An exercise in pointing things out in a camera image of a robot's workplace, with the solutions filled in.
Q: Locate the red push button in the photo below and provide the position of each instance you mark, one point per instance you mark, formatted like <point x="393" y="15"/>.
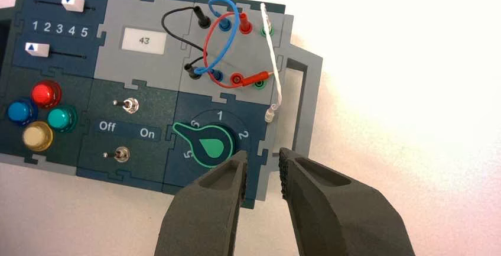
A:
<point x="45" y="94"/>

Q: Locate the metal toggle switch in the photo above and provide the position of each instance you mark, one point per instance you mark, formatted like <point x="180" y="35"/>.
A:
<point x="122" y="154"/>
<point x="131" y="105"/>

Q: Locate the white number display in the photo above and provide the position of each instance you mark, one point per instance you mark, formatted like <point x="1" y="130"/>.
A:
<point x="144" y="40"/>

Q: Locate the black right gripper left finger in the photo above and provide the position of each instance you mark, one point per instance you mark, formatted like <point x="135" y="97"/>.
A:
<point x="203" y="215"/>

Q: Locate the green push button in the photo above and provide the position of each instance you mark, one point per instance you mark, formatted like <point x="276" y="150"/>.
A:
<point x="62" y="119"/>

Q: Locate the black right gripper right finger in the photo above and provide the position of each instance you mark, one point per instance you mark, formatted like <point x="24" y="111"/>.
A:
<point x="332" y="219"/>

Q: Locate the yellow push button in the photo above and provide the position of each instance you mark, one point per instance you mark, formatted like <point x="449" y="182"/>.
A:
<point x="37" y="136"/>

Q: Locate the blue push button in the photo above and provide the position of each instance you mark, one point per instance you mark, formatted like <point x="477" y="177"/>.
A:
<point x="20" y="112"/>

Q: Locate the grey and teal task box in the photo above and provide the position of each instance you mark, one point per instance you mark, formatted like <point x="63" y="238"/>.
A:
<point x="113" y="70"/>

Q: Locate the green rotary knob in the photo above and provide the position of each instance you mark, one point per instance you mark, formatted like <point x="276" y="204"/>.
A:
<point x="211" y="148"/>

